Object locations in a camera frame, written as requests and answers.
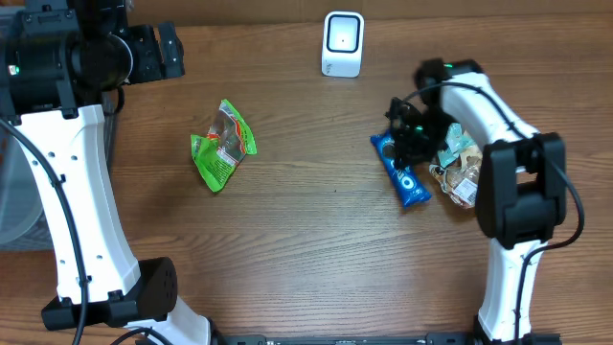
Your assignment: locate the green snack packet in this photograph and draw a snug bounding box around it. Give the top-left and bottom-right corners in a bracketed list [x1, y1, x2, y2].
[191, 99, 258, 194]

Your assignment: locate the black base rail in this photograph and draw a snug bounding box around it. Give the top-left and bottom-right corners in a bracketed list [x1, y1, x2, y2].
[211, 333, 499, 345]

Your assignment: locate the brown paper bread bag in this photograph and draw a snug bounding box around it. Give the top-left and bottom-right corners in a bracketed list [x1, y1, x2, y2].
[428, 145, 482, 209]

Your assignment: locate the light teal snack packet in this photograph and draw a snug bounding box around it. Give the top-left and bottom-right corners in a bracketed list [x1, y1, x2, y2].
[437, 123, 475, 168]

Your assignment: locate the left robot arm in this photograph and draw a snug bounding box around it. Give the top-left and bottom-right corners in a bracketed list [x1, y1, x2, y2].
[1, 0, 214, 344]

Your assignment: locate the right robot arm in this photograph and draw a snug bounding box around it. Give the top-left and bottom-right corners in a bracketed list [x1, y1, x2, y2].
[386, 58, 568, 344]

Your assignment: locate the grey plastic mesh basket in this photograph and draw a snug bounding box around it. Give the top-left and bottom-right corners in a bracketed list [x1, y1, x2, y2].
[0, 11, 119, 253]

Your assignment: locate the blue Oreo cookie pack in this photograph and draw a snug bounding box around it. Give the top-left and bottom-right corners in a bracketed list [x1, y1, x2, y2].
[370, 131, 431, 208]

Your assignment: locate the white barcode scanner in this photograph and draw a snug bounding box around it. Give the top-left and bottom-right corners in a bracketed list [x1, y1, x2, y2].
[321, 11, 364, 79]

